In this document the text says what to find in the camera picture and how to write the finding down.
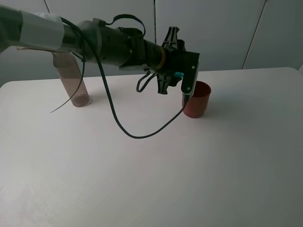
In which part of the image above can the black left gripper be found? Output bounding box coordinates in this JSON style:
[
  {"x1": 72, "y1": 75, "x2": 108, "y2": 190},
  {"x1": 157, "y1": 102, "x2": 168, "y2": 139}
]
[{"x1": 156, "y1": 26, "x2": 186, "y2": 94}]

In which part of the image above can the teal translucent plastic cup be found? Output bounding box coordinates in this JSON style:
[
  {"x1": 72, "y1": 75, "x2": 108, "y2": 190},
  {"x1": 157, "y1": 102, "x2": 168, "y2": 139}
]
[{"x1": 174, "y1": 72, "x2": 184, "y2": 79}]

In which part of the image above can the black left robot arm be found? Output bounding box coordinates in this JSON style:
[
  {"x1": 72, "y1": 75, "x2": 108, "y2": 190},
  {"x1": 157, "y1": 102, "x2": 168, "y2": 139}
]
[{"x1": 0, "y1": 6, "x2": 194, "y2": 94}]

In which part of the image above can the red plastic cup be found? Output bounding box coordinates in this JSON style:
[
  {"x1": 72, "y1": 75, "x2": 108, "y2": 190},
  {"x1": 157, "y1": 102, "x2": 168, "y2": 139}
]
[{"x1": 183, "y1": 81, "x2": 211, "y2": 118}]

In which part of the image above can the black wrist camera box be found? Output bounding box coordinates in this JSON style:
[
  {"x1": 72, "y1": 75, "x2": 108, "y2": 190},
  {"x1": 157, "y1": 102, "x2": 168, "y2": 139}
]
[{"x1": 181, "y1": 52, "x2": 200, "y2": 97}]

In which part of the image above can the thin black looped cable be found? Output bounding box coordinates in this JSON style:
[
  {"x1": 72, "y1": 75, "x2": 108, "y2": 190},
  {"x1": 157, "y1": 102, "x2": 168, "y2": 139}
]
[{"x1": 111, "y1": 14, "x2": 158, "y2": 93}]

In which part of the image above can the black camera cable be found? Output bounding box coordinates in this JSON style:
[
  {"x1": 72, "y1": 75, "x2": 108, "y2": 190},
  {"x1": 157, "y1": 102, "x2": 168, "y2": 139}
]
[{"x1": 50, "y1": 17, "x2": 191, "y2": 140}]

